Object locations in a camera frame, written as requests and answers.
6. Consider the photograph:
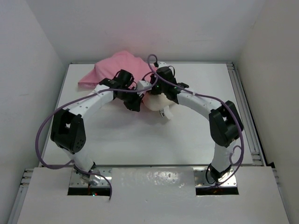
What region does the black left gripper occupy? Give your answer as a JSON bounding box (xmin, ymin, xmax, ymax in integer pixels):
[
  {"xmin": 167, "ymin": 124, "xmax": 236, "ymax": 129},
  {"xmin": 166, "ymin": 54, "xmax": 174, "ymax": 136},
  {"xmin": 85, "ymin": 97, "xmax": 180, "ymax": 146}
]
[{"xmin": 117, "ymin": 87, "xmax": 144, "ymax": 112}]

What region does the cream pillow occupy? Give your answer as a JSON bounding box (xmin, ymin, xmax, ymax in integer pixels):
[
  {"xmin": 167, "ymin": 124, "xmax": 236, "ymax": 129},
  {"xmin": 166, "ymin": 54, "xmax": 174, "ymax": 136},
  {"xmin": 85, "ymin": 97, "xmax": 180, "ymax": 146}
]
[{"xmin": 142, "ymin": 93, "xmax": 175, "ymax": 120}]

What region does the pink pillowcase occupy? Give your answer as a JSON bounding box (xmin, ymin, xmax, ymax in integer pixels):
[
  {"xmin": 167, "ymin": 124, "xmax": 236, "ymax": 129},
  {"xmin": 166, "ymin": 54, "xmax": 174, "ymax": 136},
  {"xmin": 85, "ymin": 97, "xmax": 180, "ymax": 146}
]
[{"xmin": 78, "ymin": 51, "xmax": 151, "ymax": 89}]

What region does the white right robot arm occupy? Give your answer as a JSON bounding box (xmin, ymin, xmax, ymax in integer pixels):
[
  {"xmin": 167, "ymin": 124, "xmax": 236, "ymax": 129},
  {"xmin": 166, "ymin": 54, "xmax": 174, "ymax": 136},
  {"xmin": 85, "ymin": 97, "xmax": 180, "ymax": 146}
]
[{"xmin": 150, "ymin": 64, "xmax": 244, "ymax": 185}]

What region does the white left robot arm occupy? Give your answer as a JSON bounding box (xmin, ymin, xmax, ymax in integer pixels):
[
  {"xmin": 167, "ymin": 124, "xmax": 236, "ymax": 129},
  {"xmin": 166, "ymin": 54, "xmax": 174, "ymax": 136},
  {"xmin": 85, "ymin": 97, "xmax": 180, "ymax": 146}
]
[{"xmin": 50, "ymin": 70, "xmax": 150, "ymax": 182}]

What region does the white front cover board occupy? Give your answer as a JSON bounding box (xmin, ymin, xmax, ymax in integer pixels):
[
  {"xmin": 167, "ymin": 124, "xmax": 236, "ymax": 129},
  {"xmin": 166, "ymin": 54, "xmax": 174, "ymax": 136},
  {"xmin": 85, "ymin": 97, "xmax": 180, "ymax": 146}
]
[{"xmin": 18, "ymin": 167, "xmax": 288, "ymax": 224}]

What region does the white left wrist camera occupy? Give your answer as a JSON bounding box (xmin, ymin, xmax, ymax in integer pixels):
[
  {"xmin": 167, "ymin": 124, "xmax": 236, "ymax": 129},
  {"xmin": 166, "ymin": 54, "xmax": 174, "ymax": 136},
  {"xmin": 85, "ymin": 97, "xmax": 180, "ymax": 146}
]
[{"xmin": 137, "ymin": 80, "xmax": 152, "ymax": 93}]

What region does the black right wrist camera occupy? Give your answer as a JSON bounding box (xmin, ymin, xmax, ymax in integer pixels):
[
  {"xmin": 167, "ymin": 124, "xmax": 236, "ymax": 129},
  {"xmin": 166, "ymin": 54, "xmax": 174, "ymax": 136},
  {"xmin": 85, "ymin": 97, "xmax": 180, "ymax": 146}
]
[{"xmin": 154, "ymin": 61, "xmax": 167, "ymax": 69}]

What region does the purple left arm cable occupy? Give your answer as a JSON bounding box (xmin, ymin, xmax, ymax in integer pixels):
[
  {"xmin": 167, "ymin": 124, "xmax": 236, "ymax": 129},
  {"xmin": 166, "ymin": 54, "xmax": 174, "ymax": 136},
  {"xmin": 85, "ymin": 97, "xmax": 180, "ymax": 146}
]
[{"xmin": 35, "ymin": 71, "xmax": 155, "ymax": 201}]

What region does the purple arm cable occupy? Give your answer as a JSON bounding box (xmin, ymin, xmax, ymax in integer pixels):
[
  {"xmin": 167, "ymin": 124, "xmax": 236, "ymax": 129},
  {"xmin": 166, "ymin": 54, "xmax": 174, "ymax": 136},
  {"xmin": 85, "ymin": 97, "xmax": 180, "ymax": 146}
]
[
  {"xmin": 35, "ymin": 71, "xmax": 155, "ymax": 201},
  {"xmin": 147, "ymin": 54, "xmax": 245, "ymax": 187}
]

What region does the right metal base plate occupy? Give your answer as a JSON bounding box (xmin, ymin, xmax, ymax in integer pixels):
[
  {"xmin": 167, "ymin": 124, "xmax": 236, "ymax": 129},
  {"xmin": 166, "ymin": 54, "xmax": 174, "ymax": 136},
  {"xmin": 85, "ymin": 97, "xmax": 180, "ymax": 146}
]
[{"xmin": 194, "ymin": 168, "xmax": 238, "ymax": 188}]

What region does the metal base plate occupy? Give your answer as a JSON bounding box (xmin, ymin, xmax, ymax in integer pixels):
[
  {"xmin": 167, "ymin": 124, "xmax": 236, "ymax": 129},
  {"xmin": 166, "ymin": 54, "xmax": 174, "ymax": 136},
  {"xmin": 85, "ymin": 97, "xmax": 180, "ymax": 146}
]
[
  {"xmin": 69, "ymin": 168, "xmax": 112, "ymax": 188},
  {"xmin": 194, "ymin": 168, "xmax": 238, "ymax": 188}
]

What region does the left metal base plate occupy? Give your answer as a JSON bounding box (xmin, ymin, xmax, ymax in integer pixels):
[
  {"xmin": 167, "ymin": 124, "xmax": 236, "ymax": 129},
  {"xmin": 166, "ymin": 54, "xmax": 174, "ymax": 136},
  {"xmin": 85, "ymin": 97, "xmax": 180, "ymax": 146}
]
[{"xmin": 69, "ymin": 168, "xmax": 112, "ymax": 188}]

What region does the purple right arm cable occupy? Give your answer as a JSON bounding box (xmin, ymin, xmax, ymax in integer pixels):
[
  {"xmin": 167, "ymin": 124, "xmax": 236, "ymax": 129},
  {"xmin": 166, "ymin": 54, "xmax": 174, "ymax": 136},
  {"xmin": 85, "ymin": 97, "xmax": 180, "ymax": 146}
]
[{"xmin": 147, "ymin": 54, "xmax": 245, "ymax": 187}]

